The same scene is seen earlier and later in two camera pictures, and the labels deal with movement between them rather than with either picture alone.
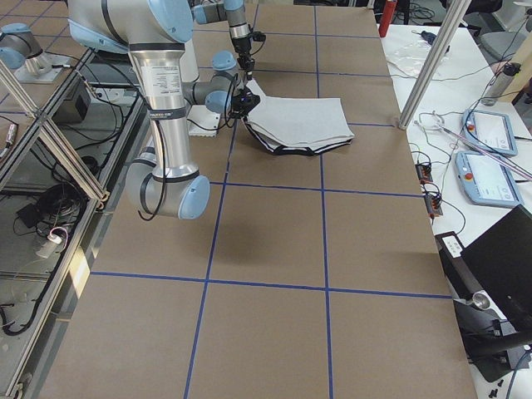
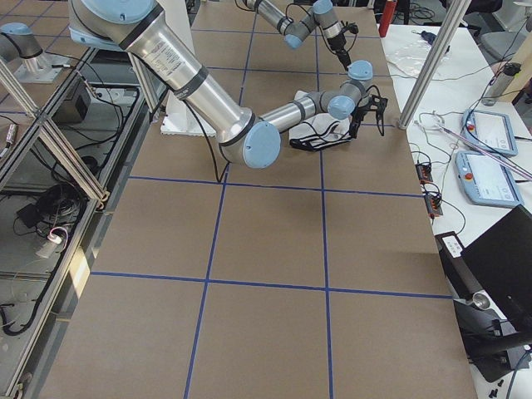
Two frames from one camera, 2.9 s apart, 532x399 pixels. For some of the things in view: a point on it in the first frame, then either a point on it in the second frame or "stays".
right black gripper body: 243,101 → 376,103
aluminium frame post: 459,10 stays
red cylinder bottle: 387,17 stays
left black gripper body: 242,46 → 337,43
